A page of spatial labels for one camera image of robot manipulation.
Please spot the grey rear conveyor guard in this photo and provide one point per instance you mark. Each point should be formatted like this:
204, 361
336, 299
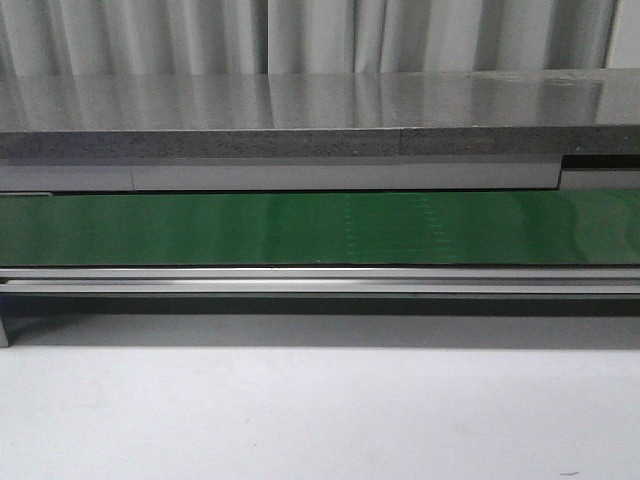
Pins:
425, 172

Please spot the aluminium front conveyor rail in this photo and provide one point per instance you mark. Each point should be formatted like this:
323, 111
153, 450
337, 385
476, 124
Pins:
597, 281

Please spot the grey conveyor support leg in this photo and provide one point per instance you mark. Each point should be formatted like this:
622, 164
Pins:
14, 319

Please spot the green conveyor belt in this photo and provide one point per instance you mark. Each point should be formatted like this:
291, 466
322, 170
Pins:
568, 227

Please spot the grey pleated curtain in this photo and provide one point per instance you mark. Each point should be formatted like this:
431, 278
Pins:
283, 37

